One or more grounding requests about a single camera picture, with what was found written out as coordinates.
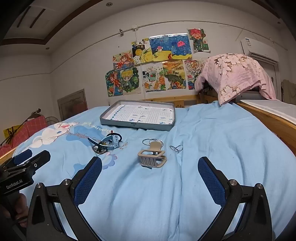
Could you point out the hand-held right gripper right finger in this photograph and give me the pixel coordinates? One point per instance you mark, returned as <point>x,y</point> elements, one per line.
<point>210,178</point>

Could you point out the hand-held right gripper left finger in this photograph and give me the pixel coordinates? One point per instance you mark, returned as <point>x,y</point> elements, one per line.
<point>89,183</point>

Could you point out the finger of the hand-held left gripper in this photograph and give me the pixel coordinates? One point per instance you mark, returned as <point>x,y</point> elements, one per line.
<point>22,154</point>
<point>39,158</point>

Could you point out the light blue wrist watch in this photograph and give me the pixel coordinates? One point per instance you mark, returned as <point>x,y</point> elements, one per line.
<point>111,141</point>

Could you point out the small silver linked rings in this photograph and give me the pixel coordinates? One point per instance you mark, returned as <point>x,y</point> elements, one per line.
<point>171,147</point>

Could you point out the beige hair claw clip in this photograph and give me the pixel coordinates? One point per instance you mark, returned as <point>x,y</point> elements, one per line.
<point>152,160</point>

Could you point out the grey tray with grid paper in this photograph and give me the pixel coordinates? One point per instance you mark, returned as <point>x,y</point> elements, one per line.
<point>141,114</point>

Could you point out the person's left hand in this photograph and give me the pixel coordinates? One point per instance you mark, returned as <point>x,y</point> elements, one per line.
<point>22,206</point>

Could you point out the yellow bag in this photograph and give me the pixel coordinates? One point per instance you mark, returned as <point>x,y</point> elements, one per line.
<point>10,132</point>

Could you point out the small round fan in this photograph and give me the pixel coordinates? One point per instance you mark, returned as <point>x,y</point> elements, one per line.
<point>52,121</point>

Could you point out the light blue printed blanket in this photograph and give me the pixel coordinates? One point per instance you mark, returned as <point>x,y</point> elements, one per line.
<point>148,197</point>

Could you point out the white mattress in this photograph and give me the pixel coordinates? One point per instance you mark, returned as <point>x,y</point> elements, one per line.
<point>270,107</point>

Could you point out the mermaid drawing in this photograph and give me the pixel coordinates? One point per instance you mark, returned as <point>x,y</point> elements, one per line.
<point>113,83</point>

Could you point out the pink floral cloth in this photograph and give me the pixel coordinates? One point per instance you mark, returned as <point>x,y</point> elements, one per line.
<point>235,76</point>

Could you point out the crowded colourful drawing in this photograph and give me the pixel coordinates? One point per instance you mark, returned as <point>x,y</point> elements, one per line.
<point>192,74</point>

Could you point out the orange landscape turtle drawing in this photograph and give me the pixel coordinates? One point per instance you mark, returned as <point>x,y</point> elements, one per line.
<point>174,75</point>

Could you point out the blond figure green drawing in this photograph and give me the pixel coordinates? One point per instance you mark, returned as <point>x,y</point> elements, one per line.
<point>130,81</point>

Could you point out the white turtle drawing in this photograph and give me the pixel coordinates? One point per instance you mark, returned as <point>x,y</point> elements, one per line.
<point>152,77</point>

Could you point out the beige hanging cloth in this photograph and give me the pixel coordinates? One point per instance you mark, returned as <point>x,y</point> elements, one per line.
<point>289,91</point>

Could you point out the orange-haired girl drawing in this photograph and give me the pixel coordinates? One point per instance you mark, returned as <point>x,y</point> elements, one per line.
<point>123,60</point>

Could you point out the blue sea fish drawing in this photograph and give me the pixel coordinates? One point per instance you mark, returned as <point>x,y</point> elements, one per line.
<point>171,47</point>

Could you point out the ceiling air vent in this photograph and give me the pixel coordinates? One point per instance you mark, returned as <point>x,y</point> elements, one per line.
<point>31,17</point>

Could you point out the red-haired figure drawing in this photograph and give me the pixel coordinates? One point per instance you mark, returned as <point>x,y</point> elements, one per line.
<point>198,40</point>

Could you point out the white air conditioner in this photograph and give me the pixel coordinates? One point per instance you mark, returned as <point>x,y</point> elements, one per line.
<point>259,48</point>

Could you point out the yellow and black drawing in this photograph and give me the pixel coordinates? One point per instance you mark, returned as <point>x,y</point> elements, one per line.
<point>141,52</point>

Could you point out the grey wall hatch door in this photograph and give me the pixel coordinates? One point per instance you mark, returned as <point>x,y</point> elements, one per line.
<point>72,102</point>

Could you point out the wooden bed frame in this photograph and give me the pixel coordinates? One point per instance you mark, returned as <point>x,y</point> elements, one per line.
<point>272,126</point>

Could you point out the white wall conduit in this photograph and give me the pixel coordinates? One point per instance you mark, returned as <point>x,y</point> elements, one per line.
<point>136,32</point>

